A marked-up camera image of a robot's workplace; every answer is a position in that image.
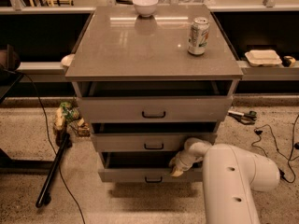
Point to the grey drawer cabinet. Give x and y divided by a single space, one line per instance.
123 55

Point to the white foam takeout container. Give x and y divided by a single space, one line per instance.
266 57

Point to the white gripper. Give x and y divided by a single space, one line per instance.
183 160

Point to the black pole on floor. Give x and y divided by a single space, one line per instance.
44 195

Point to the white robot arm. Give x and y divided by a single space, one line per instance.
230 175

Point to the yellow tape measure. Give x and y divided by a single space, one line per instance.
288 61

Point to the white soda can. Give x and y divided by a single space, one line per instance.
198 36

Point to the scissors with dark handles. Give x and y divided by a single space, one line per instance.
243 118

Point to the grey drawer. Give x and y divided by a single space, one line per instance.
125 142
153 109
145 167

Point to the white bowl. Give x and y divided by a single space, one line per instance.
145 8

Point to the snack bags pile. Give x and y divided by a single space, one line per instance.
69 116

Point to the dark chair left edge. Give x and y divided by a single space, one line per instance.
9 63

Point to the white plate on ledge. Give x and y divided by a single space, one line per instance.
67 60

